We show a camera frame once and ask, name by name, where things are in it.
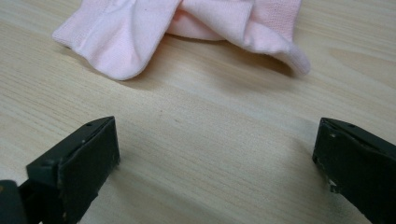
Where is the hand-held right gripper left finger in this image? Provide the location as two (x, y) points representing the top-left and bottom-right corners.
(18, 116), (121, 224)

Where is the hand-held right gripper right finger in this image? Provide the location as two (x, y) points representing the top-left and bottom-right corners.
(312, 117), (396, 224)

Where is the pink sock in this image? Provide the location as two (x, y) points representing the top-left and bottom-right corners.
(51, 0), (312, 81)

